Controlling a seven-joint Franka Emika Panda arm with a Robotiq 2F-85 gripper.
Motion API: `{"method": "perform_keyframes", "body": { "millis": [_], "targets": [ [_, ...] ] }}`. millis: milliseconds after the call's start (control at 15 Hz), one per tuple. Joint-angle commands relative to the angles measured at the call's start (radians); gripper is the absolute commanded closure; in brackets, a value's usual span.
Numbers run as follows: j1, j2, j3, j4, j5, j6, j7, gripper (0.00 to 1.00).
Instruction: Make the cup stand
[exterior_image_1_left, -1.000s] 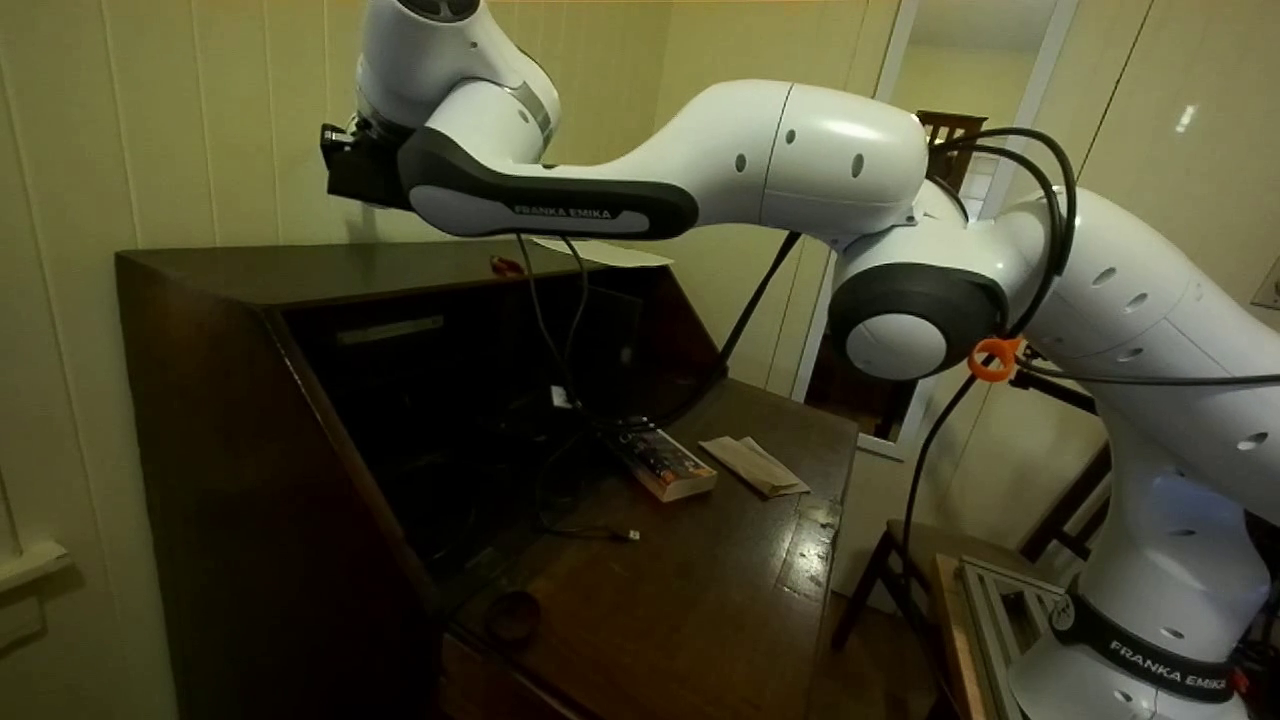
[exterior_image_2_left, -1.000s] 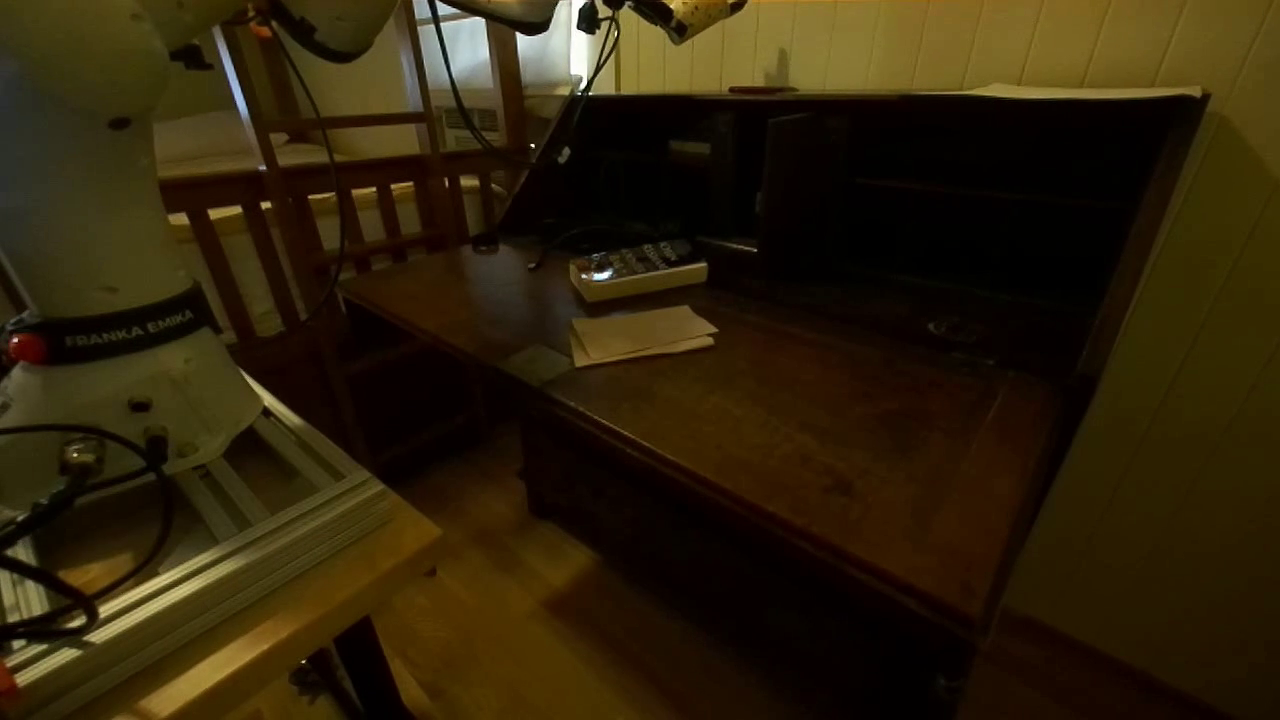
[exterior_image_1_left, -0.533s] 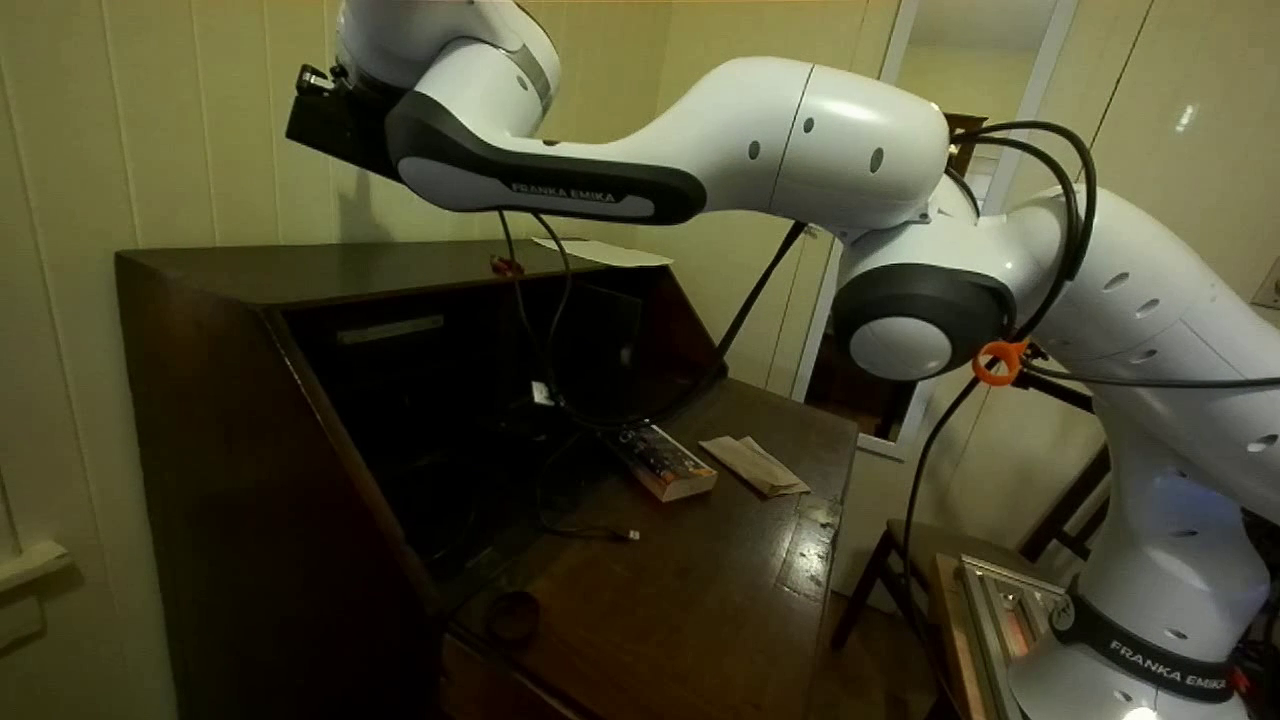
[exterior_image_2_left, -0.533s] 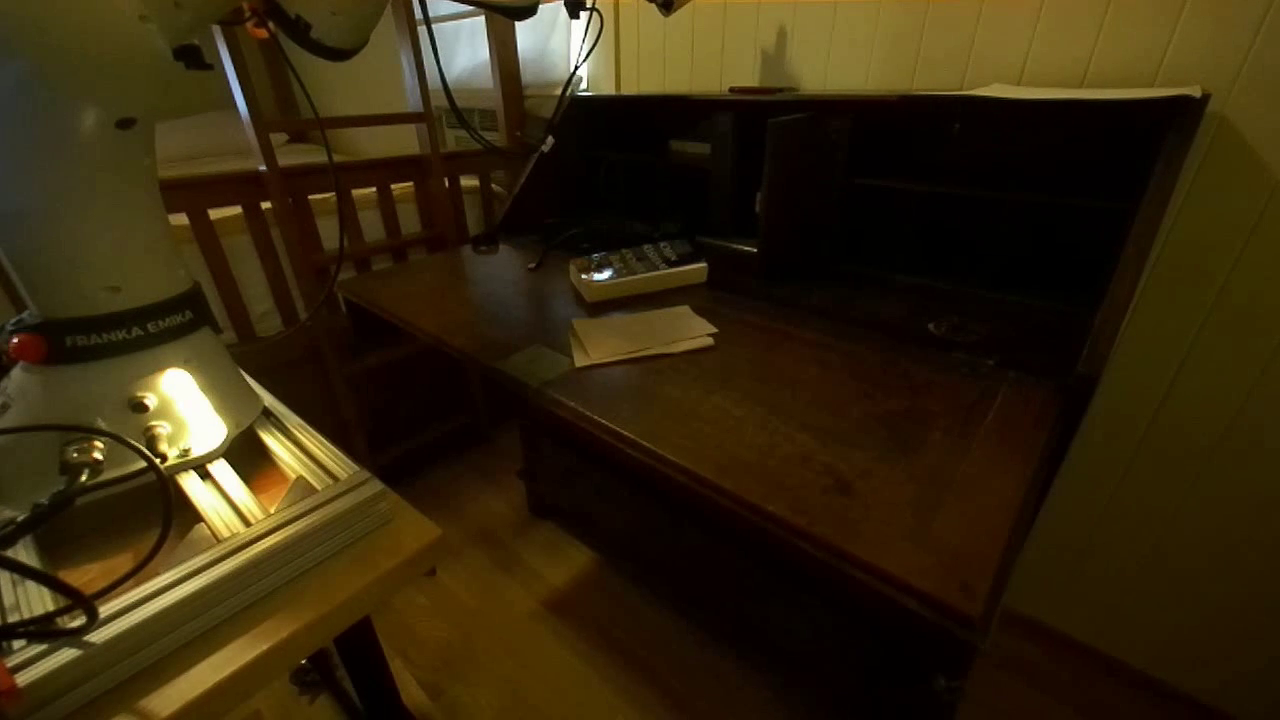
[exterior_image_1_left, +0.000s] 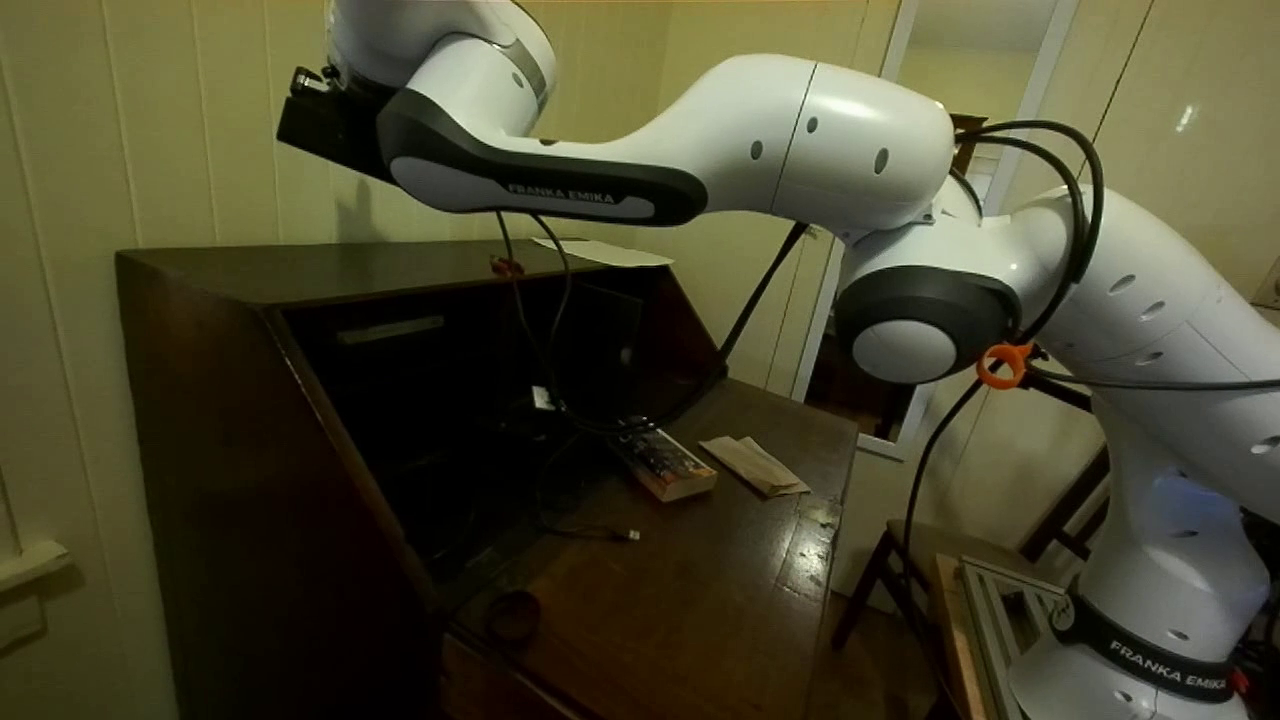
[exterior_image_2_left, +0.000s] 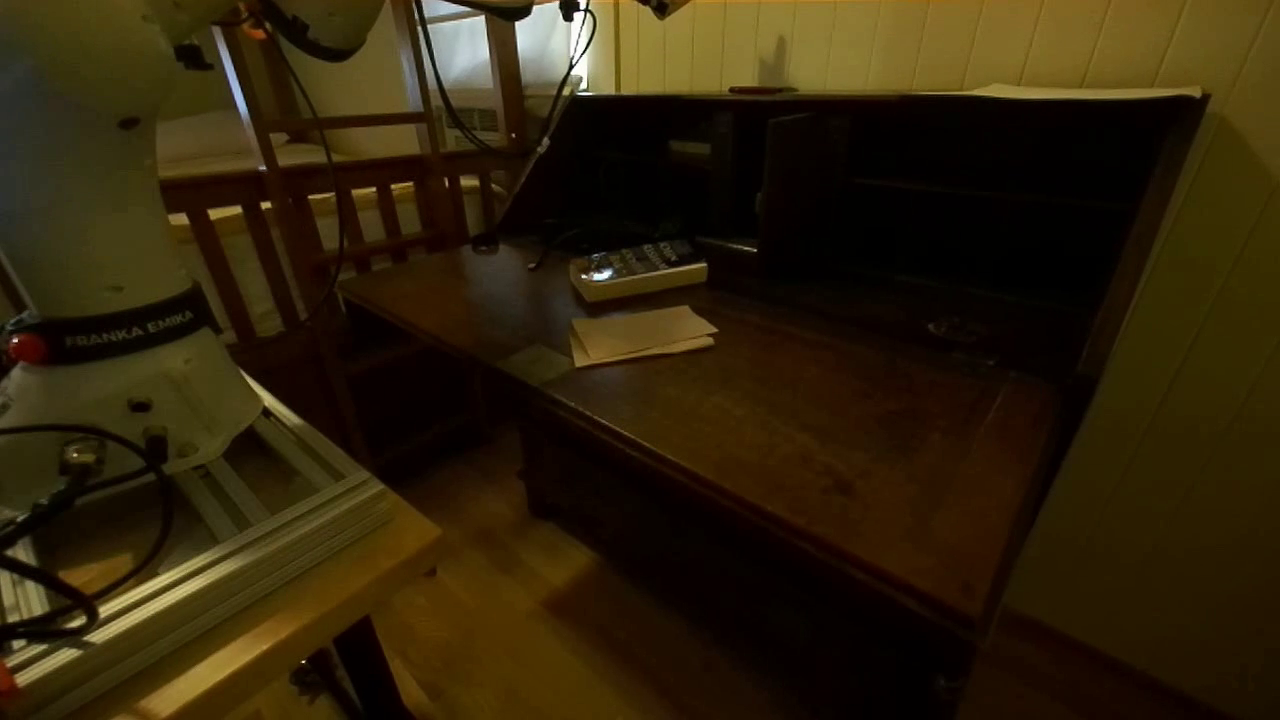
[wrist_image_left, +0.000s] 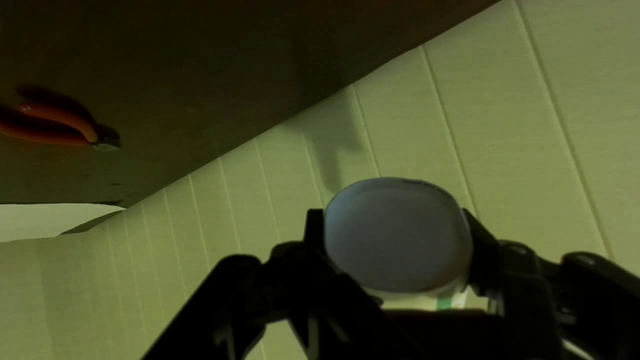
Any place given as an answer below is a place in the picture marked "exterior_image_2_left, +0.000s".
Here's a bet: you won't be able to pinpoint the wooden chair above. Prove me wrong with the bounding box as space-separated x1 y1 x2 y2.
154 0 537 444

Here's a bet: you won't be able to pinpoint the black cables at robot base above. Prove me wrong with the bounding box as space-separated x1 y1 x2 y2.
0 254 178 653

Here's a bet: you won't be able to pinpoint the white paper sheet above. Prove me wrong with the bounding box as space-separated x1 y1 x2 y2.
969 81 1207 104

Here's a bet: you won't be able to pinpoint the light wooden robot table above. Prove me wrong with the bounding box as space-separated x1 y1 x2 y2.
51 494 447 720

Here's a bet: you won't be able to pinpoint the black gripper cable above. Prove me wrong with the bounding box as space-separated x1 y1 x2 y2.
395 0 598 254

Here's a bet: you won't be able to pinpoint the small grey card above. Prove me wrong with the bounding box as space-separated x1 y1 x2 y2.
495 341 574 389

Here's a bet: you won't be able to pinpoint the calculator with grey keys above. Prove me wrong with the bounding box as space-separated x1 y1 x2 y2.
565 235 713 305

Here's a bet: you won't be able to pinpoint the stack of paper sheets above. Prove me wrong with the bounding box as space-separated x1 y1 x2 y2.
565 299 719 371

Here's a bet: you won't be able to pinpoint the dark wooden secretary desk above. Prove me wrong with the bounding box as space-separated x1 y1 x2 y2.
334 85 1217 720

